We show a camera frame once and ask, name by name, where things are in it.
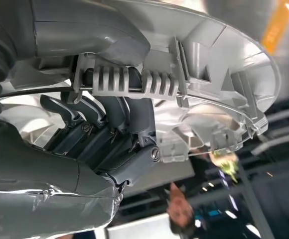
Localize person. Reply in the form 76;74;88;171
166;183;196;237

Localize clear cup yellow contents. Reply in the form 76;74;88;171
210;151;239;182

